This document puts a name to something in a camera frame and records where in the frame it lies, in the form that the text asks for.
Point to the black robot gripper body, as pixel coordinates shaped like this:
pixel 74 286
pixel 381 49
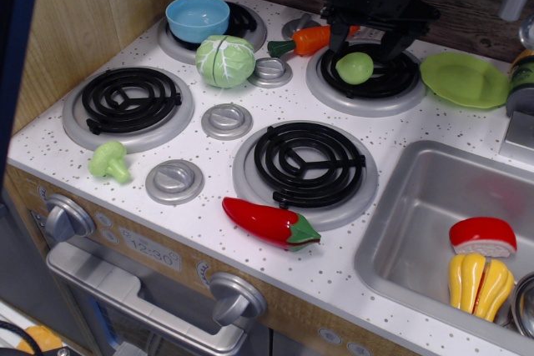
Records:
pixel 387 15

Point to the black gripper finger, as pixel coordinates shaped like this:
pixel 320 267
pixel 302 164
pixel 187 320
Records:
pixel 394 43
pixel 338 35

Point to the green toy pear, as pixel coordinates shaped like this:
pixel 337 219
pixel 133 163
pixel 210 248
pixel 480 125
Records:
pixel 355 68

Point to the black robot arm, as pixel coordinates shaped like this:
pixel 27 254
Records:
pixel 401 21

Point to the light blue bowl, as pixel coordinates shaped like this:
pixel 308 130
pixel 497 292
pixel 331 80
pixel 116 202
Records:
pixel 193 21

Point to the orange toy carrot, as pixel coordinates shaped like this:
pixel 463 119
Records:
pixel 303 42

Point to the silver stovetop knob rear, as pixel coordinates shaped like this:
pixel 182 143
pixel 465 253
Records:
pixel 291 27

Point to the silver stovetop knob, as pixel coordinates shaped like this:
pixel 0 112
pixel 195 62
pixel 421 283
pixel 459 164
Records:
pixel 291 27
pixel 227 121
pixel 174 182
pixel 270 73

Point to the black back right burner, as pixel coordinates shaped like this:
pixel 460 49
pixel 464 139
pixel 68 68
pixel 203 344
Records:
pixel 394 87

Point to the light green plate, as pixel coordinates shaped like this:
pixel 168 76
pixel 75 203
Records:
pixel 465 80

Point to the silver stovetop knob back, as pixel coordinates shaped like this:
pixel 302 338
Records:
pixel 270 73

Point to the green toy cabbage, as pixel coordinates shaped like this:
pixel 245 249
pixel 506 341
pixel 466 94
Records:
pixel 225 61

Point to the silver faucet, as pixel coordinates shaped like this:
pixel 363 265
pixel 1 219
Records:
pixel 510 11

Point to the yellow green can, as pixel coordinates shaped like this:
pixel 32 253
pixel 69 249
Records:
pixel 520 96

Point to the black front right burner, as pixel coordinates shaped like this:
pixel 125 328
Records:
pixel 320 171

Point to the silver stovetop knob middle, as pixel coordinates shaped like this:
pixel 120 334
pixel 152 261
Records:
pixel 227 121

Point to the red toy chili pepper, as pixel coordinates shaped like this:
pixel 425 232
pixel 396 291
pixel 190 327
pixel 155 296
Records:
pixel 279 227

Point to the silver sink basin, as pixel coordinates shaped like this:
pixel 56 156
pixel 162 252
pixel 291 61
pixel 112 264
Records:
pixel 406 249

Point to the red toy cheese wedge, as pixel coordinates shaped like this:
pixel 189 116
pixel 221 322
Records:
pixel 490 237

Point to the silver stovetop knob front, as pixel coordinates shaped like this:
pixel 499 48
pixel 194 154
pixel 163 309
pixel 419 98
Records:
pixel 174 182

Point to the black front left burner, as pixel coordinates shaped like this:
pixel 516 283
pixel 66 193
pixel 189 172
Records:
pixel 140 107

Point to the green toy broccoli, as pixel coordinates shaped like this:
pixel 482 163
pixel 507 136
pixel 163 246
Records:
pixel 107 160

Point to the silver pot in sink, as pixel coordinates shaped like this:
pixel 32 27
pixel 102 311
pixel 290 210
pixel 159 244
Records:
pixel 522 305

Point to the silver oven knob right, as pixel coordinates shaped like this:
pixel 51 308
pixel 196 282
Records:
pixel 235 298

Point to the silver oven knob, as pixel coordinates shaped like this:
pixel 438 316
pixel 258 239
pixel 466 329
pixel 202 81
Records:
pixel 66 219
pixel 235 298

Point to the silver oven knob left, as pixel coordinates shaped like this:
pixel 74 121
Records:
pixel 66 219

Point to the orange object bottom left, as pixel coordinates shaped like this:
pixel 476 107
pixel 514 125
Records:
pixel 43 337

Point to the silver oven door handle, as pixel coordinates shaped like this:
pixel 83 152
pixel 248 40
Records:
pixel 120 289

